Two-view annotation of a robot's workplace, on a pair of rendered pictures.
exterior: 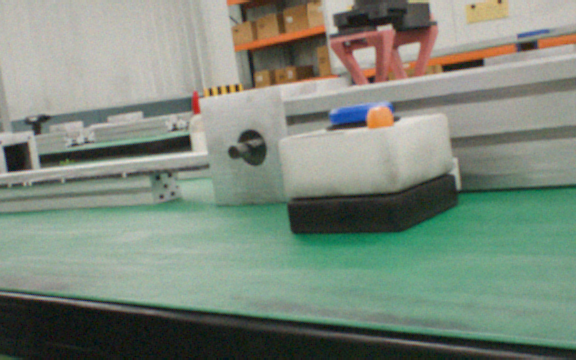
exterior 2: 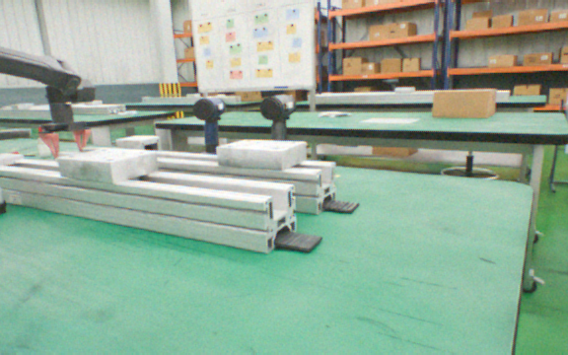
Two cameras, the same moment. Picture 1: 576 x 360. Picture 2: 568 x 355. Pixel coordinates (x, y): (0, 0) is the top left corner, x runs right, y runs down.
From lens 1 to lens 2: 0.74 m
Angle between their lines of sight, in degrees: 12
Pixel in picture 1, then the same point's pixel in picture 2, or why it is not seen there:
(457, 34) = (251, 82)
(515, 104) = (28, 183)
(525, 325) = not seen: outside the picture
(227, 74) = (172, 77)
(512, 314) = not seen: outside the picture
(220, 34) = (169, 55)
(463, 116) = (19, 183)
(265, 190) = not seen: outside the picture
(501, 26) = (269, 81)
